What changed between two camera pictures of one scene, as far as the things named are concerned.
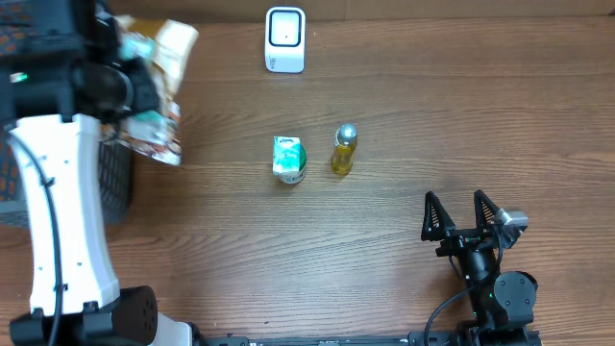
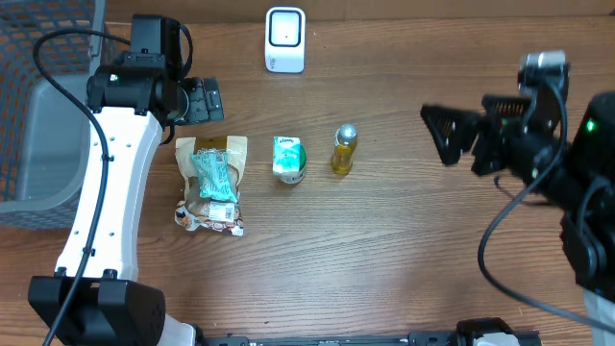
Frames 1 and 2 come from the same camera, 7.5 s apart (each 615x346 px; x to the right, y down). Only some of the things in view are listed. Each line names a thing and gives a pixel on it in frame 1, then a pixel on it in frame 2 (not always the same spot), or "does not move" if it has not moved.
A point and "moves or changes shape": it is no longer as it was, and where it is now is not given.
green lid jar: x=295 y=177 does not move
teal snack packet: x=155 y=122 moves or changes shape
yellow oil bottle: x=346 y=140 does not move
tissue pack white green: x=286 y=155 does not move
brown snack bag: x=168 y=45 moves or changes shape
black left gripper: x=141 y=72 → x=208 y=106
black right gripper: x=465 y=241 → x=487 y=144
